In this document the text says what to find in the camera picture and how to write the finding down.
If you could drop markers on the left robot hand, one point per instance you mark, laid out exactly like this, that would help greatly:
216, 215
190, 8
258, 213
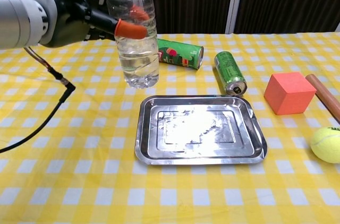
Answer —
69, 17

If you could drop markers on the transparent plastic water bottle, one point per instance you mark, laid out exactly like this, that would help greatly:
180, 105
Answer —
138, 56

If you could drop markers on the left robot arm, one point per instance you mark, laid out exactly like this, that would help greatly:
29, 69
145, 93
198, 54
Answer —
16, 17

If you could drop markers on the rectangular metal tray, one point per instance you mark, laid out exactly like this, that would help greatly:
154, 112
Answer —
199, 133

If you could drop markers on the green chip canister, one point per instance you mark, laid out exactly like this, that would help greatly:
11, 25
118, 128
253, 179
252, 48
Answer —
186, 54

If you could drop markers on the yellow white checkered tablecloth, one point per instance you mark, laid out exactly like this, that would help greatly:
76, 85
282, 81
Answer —
53, 181

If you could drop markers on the green soda can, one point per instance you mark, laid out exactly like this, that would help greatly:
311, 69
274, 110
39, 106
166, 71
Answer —
229, 71

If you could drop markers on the orange foam cube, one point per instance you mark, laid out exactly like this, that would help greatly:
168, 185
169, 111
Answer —
287, 96

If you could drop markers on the brown wooden rod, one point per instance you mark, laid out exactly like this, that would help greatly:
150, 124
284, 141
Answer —
324, 94

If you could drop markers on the yellow-green tennis ball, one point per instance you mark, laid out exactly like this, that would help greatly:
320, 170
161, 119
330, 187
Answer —
326, 144

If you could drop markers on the grey partition frame post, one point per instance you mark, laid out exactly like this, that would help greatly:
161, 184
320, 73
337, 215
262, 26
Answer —
235, 1
338, 27

